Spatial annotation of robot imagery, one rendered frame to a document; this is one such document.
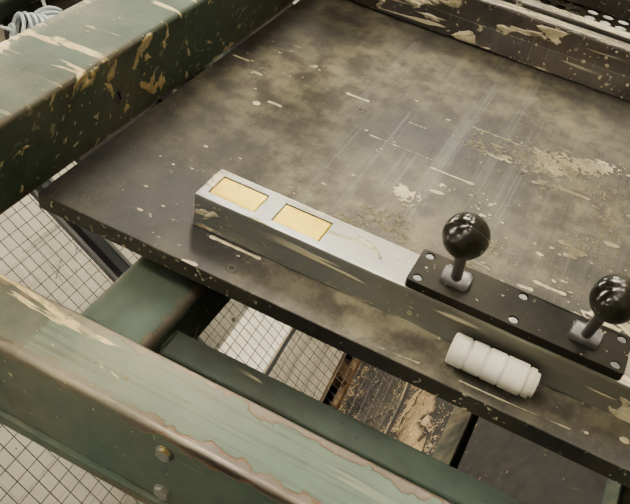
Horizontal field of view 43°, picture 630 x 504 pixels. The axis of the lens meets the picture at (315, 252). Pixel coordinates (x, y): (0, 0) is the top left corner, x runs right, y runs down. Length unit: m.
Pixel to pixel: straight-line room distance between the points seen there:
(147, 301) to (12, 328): 0.17
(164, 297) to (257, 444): 0.25
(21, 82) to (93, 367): 0.32
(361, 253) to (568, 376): 0.21
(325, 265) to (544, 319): 0.20
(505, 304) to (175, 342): 0.31
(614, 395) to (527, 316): 0.10
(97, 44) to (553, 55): 0.64
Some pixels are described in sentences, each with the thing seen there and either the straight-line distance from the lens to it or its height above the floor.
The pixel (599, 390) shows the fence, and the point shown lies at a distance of 0.74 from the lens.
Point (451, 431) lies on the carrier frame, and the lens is 2.11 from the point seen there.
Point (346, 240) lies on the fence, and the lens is 0.76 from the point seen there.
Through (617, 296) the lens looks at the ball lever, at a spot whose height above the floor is 1.44.
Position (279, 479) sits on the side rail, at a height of 1.51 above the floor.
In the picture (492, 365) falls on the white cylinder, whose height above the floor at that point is 1.41.
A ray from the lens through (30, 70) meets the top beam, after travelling 0.85.
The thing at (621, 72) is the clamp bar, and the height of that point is 1.42.
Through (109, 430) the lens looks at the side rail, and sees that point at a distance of 0.64.
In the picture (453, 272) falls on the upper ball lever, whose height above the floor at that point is 1.49.
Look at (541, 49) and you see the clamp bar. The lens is 1.23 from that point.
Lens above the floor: 1.71
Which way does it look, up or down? 10 degrees down
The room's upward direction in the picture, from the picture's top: 41 degrees counter-clockwise
